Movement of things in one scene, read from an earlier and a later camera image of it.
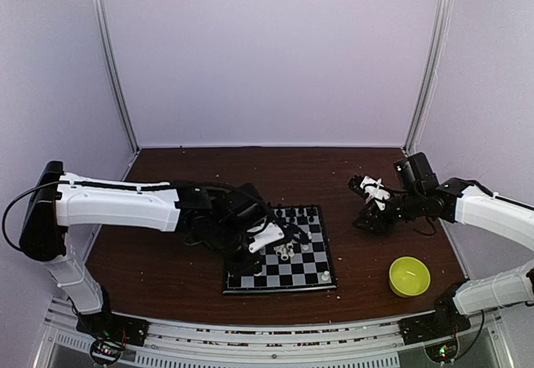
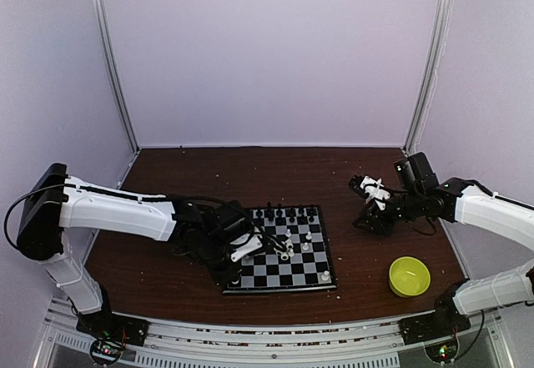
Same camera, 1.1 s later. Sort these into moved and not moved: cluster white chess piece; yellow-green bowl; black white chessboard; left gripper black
Moved: left gripper black
Not moved: black white chessboard; cluster white chess piece; yellow-green bowl
